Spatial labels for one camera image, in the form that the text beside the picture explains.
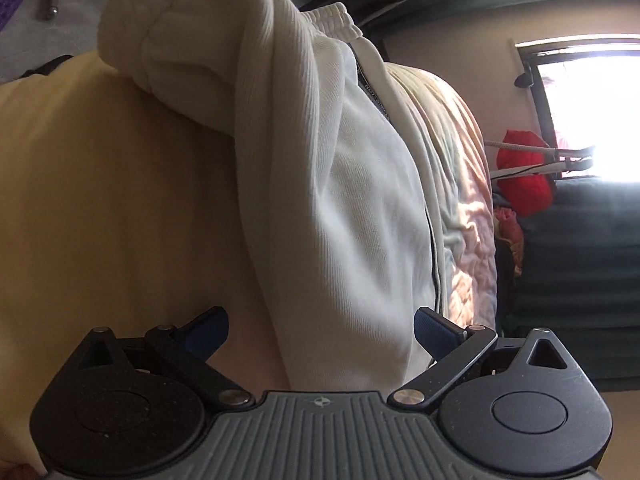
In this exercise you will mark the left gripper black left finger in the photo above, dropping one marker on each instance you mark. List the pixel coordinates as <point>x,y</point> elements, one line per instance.
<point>182,354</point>

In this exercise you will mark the pile of assorted clothes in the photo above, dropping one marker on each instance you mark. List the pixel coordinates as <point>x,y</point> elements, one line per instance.
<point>509,230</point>

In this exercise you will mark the cream zip-up jacket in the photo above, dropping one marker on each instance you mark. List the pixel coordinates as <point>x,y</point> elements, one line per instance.
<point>339,219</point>

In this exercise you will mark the pastel pink bed sheet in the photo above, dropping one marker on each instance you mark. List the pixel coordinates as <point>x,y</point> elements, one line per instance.
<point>114,211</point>

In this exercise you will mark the dark framed window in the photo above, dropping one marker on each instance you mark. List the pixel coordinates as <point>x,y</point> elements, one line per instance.
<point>585,90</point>

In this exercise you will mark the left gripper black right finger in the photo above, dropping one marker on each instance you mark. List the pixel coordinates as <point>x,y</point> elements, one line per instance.
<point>455,352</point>

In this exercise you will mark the teal curtain right of window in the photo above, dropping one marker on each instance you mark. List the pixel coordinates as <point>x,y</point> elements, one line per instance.
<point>580,278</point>

